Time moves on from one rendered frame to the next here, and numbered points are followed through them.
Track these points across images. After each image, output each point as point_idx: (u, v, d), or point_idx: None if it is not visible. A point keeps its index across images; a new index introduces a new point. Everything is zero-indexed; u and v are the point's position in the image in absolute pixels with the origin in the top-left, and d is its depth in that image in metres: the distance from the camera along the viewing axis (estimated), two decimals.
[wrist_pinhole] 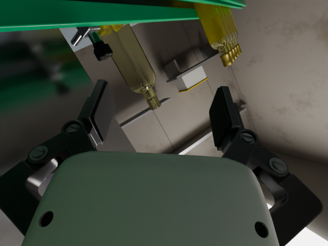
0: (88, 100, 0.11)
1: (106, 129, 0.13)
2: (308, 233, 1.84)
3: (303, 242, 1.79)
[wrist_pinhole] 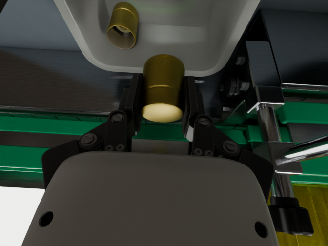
0: (129, 92, 0.12)
1: (140, 120, 0.13)
2: None
3: None
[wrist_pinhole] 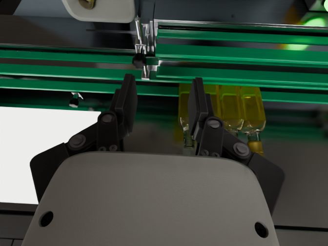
0: (119, 92, 0.11)
1: (132, 121, 0.13)
2: None
3: None
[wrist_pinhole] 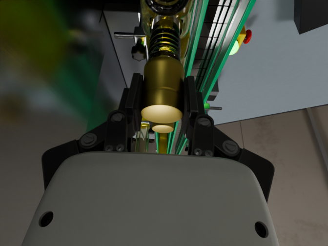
0: (129, 92, 0.12)
1: (140, 120, 0.13)
2: None
3: None
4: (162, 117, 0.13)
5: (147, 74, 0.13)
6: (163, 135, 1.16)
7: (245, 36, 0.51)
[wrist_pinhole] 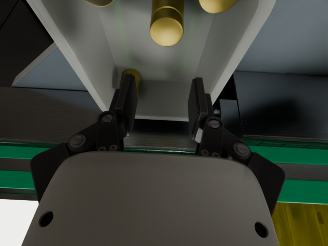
0: (119, 92, 0.11)
1: (132, 121, 0.13)
2: None
3: None
4: None
5: None
6: None
7: None
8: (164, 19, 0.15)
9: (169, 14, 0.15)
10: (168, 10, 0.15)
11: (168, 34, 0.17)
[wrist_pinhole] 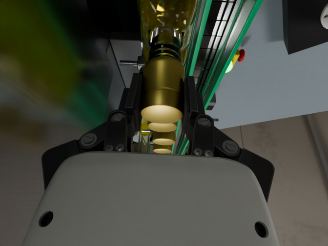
0: (129, 92, 0.12)
1: (140, 120, 0.13)
2: None
3: None
4: (162, 128, 0.19)
5: None
6: None
7: (239, 55, 0.55)
8: (157, 107, 0.11)
9: (164, 100, 0.11)
10: (163, 92, 0.12)
11: (164, 116, 0.13)
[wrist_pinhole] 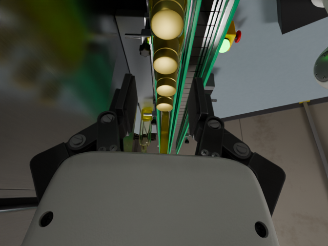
0: (119, 92, 0.11)
1: (132, 121, 0.13)
2: None
3: None
4: (165, 68, 0.22)
5: (156, 42, 0.22)
6: (164, 129, 1.23)
7: (236, 36, 0.58)
8: (164, 11, 0.15)
9: (169, 6, 0.15)
10: (169, 2, 0.15)
11: (169, 27, 0.17)
